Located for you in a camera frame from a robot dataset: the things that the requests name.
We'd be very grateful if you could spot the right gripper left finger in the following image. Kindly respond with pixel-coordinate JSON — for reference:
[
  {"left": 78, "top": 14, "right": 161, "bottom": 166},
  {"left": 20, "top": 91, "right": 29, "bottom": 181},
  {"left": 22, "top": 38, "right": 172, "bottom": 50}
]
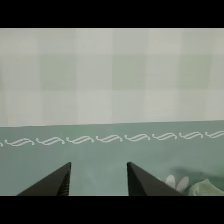
[{"left": 17, "top": 161, "right": 72, "bottom": 197}]

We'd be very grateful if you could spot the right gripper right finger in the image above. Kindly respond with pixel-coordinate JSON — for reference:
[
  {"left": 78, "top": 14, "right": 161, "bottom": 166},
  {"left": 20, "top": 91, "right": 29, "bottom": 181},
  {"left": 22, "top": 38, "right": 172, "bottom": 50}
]
[{"left": 126, "top": 161, "right": 185, "bottom": 197}]

